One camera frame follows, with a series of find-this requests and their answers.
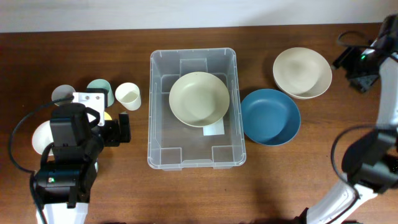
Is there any cream bowl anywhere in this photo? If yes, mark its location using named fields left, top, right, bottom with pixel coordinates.
left=169, top=72, right=229, bottom=128
left=272, top=47, right=333, bottom=100

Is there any white small bowl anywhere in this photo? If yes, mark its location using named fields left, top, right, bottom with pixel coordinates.
left=32, top=120, right=53, bottom=155

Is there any dark blue bowl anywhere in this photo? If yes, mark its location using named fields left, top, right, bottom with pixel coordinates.
left=241, top=89, right=301, bottom=146

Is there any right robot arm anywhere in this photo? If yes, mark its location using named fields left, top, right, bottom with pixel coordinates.
left=293, top=14, right=397, bottom=223

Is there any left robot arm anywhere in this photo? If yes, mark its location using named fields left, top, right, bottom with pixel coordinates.
left=30, top=103, right=131, bottom=223

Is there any cream cup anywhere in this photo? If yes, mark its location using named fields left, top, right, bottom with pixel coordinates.
left=114, top=82, right=141, bottom=111

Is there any clear plastic storage bin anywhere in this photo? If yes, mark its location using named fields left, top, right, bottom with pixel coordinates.
left=147, top=48, right=246, bottom=170

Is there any mint green cup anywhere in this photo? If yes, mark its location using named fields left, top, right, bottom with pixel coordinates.
left=86, top=79, right=114, bottom=108

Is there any grey cup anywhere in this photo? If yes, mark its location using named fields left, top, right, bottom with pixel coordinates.
left=52, top=85, right=75, bottom=101

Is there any white label in bin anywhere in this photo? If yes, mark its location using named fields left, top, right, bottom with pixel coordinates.
left=203, top=118, right=224, bottom=136

